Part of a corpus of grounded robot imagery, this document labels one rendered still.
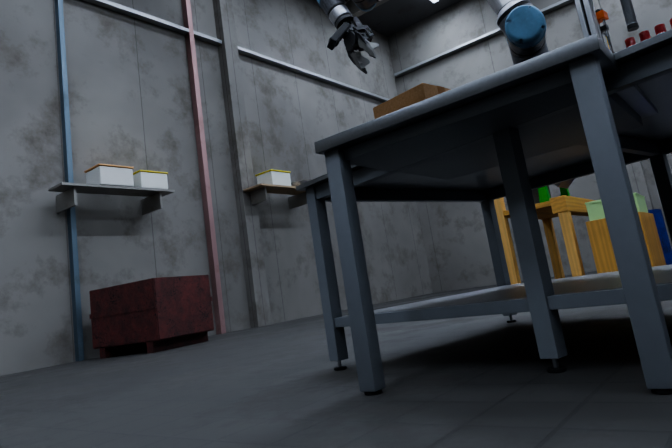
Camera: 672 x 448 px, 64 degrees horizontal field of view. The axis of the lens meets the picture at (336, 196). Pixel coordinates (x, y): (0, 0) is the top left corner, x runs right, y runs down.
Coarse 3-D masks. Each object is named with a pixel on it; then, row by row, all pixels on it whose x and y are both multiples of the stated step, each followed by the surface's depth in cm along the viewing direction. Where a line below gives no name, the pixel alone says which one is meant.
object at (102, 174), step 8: (96, 168) 662; (104, 168) 662; (112, 168) 670; (120, 168) 679; (128, 168) 690; (88, 176) 673; (96, 176) 661; (104, 176) 659; (112, 176) 668; (120, 176) 676; (128, 176) 685; (104, 184) 658; (112, 184) 666; (120, 184) 674; (128, 184) 682
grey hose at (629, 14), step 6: (624, 0) 189; (630, 0) 189; (624, 6) 189; (630, 6) 188; (624, 12) 189; (630, 12) 188; (630, 18) 188; (630, 24) 187; (636, 24) 187; (630, 30) 189
